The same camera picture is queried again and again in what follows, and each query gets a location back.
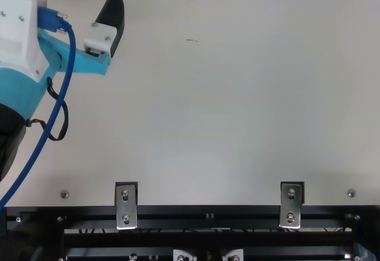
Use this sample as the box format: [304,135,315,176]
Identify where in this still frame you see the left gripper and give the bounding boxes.
[0,31,113,120]

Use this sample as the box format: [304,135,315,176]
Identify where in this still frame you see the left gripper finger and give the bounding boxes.
[83,0,125,59]

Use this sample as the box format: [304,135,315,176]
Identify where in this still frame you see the blue cable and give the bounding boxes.
[0,7,75,213]

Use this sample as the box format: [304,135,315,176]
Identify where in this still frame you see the thin black cable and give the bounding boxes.
[26,77,69,142]

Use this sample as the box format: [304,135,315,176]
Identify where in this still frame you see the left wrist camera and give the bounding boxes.
[0,0,48,83]

